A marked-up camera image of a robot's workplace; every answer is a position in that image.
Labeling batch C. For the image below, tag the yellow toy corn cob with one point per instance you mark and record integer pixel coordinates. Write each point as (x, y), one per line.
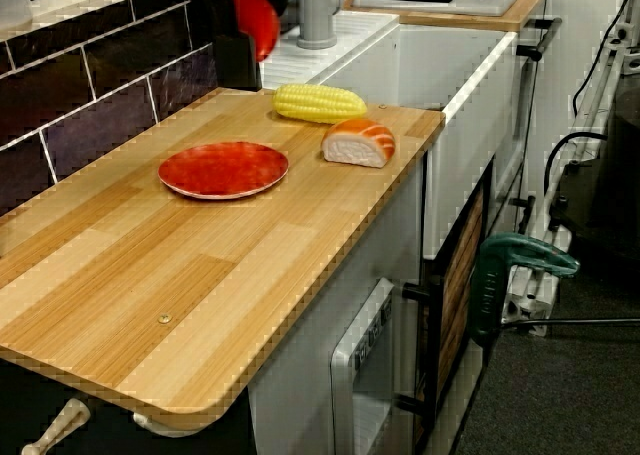
(320, 104)

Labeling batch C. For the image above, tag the black rod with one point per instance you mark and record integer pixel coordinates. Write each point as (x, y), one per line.
(575, 322)

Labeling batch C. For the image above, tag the silver aluminium frame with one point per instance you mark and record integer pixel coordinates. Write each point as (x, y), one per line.
(520, 307)

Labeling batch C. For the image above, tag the white toy sink unit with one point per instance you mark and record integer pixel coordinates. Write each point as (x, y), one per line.
(450, 75)

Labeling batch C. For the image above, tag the black upright panel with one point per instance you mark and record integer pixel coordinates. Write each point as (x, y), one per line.
(237, 67)

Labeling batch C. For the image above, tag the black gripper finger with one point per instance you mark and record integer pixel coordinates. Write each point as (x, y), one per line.
(289, 12)

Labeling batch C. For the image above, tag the wood panel cabinet door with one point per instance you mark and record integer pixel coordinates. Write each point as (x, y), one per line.
(457, 300)

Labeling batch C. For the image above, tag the grey toy faucet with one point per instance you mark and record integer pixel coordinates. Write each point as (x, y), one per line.
(316, 20)

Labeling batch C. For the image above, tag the salmon nigiri sushi toy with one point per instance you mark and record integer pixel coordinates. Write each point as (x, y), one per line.
(357, 147)

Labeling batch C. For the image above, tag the white bracket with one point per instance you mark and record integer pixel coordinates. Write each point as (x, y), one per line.
(165, 427)

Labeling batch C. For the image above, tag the red toy chili pepper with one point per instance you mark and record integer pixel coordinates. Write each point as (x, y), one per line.
(255, 20)

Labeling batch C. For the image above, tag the white container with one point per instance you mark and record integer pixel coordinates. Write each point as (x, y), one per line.
(15, 0)

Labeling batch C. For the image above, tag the white toy oven door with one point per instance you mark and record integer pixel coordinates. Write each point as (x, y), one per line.
(345, 385)

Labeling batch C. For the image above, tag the white toy kitchen cabinet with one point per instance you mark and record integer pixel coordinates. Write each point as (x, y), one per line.
(300, 350)

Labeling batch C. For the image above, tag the red round plate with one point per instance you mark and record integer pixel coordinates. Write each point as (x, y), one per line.
(225, 170)

